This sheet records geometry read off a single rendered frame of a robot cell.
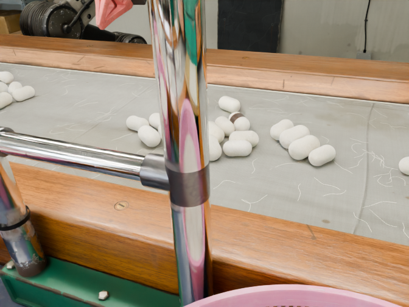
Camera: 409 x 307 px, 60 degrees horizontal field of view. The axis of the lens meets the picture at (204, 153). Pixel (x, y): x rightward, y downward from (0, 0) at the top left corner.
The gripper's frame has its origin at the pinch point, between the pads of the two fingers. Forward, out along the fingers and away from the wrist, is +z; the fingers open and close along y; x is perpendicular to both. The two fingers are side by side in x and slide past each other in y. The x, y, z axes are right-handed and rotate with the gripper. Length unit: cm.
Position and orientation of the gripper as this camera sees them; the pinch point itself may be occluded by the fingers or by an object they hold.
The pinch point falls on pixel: (101, 22)
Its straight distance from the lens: 64.4
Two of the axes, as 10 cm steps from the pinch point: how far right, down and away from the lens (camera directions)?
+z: -2.3, 9.3, -2.7
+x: 2.5, 3.3, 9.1
